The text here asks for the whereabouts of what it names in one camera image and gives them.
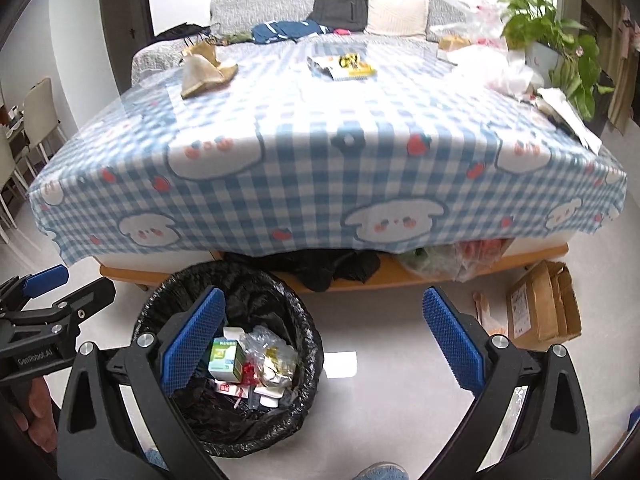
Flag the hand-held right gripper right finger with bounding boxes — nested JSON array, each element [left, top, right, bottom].
[[422, 286, 593, 480]]

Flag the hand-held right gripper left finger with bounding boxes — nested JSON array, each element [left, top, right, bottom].
[[55, 286, 231, 480]]

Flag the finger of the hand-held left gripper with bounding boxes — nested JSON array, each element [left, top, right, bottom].
[[0, 264, 70, 313], [47, 277, 117, 328]]

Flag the green medicine box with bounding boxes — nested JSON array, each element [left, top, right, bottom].
[[207, 327, 248, 383]]

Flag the trash bin with black bag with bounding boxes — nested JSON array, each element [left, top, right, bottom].
[[132, 260, 325, 458]]

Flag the person's left hand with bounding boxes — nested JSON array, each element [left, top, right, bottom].
[[10, 377, 61, 453]]

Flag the clear plastic wrapper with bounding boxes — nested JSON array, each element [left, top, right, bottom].
[[245, 325, 301, 386]]

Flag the plastic bags under table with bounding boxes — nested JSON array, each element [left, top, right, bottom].
[[397, 240, 513, 283]]

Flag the wooden table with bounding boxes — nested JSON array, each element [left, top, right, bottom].
[[99, 242, 571, 293]]

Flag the cardboard box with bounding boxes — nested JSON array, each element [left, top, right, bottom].
[[506, 260, 583, 353]]

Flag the beige chair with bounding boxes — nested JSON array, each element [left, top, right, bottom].
[[22, 77, 68, 166], [0, 125, 31, 241]]

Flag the black cloth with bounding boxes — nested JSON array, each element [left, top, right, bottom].
[[222, 249, 382, 292]]

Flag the gold foil bag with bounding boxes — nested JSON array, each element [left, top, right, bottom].
[[180, 42, 240, 100]]

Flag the white tissue papers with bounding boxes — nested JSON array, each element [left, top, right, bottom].
[[535, 87, 603, 153]]

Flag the white plastic bag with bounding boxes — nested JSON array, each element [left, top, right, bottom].
[[450, 47, 546, 98]]

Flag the dark cloth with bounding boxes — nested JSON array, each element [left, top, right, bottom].
[[152, 22, 213, 46]]

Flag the dark door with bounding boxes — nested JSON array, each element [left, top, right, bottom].
[[98, 0, 153, 58]]

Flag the white plant pot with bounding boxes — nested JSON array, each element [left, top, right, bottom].
[[525, 42, 563, 78]]

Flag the yellow snack packet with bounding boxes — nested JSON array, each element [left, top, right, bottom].
[[306, 51, 378, 82]]

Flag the clear plastic bag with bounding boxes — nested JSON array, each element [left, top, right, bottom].
[[430, 0, 508, 53]]

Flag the blue jacket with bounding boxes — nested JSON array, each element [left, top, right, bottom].
[[251, 19, 323, 43]]

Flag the hanging clothes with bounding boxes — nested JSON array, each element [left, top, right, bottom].
[[602, 0, 640, 133]]

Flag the beige pillow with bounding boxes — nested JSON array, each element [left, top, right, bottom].
[[365, 0, 431, 38]]

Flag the green potted plant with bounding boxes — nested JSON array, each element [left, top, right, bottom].
[[497, 0, 616, 121]]

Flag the grey sofa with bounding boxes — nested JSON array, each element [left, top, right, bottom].
[[131, 0, 481, 83]]

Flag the black backpack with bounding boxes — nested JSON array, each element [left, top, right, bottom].
[[312, 0, 370, 32]]

